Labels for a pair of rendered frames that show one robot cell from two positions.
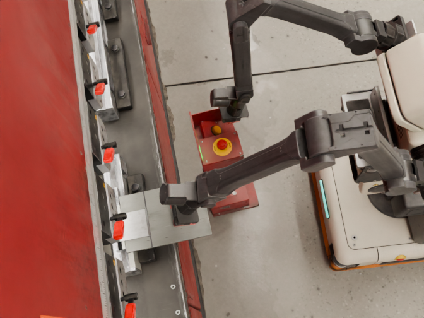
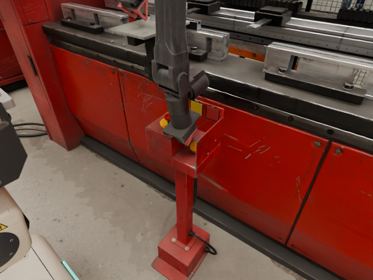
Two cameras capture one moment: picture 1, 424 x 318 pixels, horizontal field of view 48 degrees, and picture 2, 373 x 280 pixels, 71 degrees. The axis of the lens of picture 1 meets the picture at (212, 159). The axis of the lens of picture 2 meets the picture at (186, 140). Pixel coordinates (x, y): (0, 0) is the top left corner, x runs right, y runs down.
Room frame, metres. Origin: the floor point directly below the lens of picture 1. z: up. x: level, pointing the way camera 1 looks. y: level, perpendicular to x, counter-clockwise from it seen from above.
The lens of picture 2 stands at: (1.14, -0.59, 1.26)
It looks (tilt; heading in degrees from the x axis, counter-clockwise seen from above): 38 degrees down; 127
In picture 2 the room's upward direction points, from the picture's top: straight up
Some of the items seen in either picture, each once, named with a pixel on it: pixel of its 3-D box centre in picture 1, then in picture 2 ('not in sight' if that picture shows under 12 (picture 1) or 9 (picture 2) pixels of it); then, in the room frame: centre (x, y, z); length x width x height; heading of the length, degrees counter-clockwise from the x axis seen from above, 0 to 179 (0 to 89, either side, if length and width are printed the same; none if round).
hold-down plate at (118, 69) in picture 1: (119, 74); (311, 84); (1.00, 0.27, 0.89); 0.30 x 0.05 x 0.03; 0
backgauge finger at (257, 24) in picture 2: not in sight; (266, 18); (0.72, 0.49, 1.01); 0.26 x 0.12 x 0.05; 90
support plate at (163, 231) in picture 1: (164, 215); (151, 25); (0.39, 0.18, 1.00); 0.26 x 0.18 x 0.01; 90
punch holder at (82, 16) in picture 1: (71, 22); not in sight; (0.97, 0.33, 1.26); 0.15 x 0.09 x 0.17; 0
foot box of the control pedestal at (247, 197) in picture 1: (231, 190); (181, 250); (0.72, -0.07, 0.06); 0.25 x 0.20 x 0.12; 92
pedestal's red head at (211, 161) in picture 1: (217, 139); (184, 133); (0.71, -0.04, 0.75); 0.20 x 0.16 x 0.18; 2
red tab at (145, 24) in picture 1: (146, 27); not in sight; (1.42, 0.18, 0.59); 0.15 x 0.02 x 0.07; 0
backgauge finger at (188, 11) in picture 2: not in sight; (195, 7); (0.38, 0.49, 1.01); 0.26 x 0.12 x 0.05; 90
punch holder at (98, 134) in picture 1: (84, 141); not in sight; (0.57, 0.33, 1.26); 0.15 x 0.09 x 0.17; 0
